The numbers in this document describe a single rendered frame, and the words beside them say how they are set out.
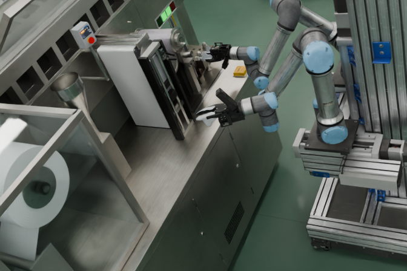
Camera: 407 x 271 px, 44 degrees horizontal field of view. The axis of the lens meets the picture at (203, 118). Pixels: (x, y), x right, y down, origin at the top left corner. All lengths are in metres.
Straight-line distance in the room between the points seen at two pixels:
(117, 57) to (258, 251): 1.47
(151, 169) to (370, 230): 1.22
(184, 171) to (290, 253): 0.97
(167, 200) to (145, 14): 1.25
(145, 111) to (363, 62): 1.18
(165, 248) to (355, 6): 1.39
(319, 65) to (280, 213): 1.51
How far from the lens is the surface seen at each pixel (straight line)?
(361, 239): 2.93
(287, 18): 2.59
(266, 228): 3.33
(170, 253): 2.52
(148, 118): 2.86
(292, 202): 3.41
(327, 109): 2.26
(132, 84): 2.73
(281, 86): 2.31
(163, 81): 2.59
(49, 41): 2.61
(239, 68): 3.03
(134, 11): 3.09
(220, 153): 2.80
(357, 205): 3.06
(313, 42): 2.08
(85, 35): 2.33
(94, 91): 2.82
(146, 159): 2.71
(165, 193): 2.49
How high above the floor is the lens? 2.59
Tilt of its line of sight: 37 degrees down
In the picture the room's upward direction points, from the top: 23 degrees counter-clockwise
